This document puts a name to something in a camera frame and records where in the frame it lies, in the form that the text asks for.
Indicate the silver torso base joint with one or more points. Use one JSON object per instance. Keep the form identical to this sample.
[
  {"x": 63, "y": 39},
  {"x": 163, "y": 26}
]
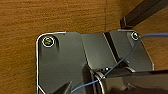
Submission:
[{"x": 96, "y": 78}]

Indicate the round ringed base button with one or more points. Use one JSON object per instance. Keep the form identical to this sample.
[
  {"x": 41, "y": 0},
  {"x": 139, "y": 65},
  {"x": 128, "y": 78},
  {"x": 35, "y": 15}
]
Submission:
[{"x": 49, "y": 41}]

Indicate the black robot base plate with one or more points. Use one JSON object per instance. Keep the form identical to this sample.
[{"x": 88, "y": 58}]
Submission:
[{"x": 66, "y": 56}]

